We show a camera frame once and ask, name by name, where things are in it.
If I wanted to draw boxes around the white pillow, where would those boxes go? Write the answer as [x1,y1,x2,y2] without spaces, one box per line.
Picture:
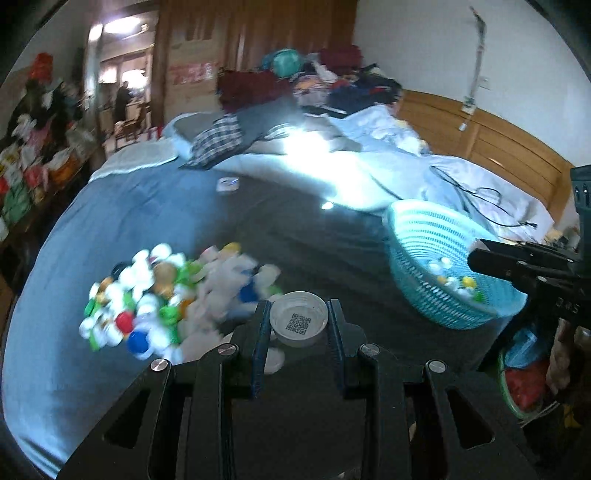
[431,154,555,229]

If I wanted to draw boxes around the pale duvet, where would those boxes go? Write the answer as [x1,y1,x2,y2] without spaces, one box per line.
[217,104,467,217]

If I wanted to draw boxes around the wooden wardrobe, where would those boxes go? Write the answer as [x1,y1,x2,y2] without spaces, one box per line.
[157,0,358,75]

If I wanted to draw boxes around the cluttered heap of bags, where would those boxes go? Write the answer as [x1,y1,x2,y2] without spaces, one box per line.
[0,69,100,241]

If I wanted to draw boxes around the white wall cable with plug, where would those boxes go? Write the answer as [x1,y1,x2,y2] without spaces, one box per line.
[458,7,491,131]

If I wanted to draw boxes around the red bag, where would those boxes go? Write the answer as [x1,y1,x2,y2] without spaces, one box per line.
[30,53,54,80]

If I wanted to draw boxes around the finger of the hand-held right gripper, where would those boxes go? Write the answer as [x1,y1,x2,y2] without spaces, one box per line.
[480,239,573,266]
[468,253,555,296]

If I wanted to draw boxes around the green bin with red bag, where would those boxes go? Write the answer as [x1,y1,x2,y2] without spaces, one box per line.
[496,344,570,422]

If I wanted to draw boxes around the wooden chair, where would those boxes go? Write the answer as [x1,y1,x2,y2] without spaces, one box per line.
[113,104,151,148]

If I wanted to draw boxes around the teal round bag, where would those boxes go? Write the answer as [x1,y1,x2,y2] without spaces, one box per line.
[272,49,306,77]

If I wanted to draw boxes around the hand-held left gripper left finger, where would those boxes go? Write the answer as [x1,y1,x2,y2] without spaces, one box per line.
[55,300,273,480]

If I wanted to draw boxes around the stack of cardboard boxes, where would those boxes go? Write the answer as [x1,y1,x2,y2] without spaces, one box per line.
[167,37,221,123]

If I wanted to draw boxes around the white code-printed single cap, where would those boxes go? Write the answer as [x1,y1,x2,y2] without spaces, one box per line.
[269,291,329,348]

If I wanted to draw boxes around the white folded cloth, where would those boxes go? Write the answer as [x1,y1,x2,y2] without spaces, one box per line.
[90,141,179,182]

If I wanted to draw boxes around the wooden headboard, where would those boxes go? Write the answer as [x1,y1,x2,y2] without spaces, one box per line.
[397,90,578,232]

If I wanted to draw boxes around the large pile of bottle caps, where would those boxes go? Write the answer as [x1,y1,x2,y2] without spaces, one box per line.
[78,242,284,370]

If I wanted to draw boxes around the teal perforated plastic basket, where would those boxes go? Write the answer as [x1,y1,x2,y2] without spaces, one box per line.
[382,199,529,330]

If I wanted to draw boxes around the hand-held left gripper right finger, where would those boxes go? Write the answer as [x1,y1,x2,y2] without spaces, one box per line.
[325,299,536,480]

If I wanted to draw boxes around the small group of sorted caps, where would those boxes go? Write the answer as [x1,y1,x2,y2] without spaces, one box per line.
[427,257,489,303]

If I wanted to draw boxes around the pile of mixed clothes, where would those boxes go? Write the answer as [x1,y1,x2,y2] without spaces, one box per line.
[263,46,405,116]

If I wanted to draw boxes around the black cable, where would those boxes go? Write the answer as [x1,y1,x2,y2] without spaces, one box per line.
[429,164,539,230]

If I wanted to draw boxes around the blue bedsheet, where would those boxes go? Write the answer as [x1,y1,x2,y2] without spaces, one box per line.
[2,150,232,478]

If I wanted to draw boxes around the dark red blanket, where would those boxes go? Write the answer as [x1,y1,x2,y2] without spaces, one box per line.
[217,69,297,114]

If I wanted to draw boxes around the blue plastic bag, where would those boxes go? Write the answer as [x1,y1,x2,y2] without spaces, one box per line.
[505,323,551,367]

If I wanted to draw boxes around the grey garment with plaid lining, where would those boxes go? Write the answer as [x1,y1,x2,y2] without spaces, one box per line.
[178,99,305,169]

